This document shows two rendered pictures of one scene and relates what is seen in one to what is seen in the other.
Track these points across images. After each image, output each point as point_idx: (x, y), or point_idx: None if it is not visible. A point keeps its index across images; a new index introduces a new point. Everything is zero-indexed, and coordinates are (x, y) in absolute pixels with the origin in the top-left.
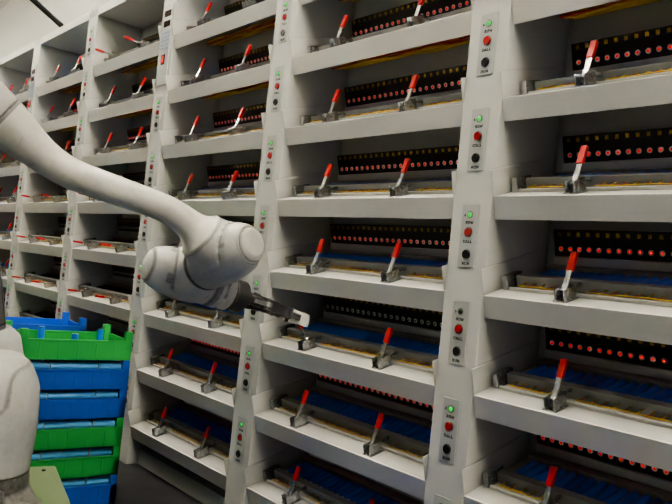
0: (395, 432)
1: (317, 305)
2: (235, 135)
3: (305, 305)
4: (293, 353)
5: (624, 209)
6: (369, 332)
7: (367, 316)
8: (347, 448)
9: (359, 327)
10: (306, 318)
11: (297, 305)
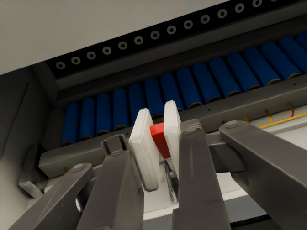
0: None
1: (28, 76)
2: None
3: (15, 91)
4: (166, 219)
5: None
6: (235, 56)
7: (184, 33)
8: None
9: (189, 61)
10: (178, 116)
11: (5, 101)
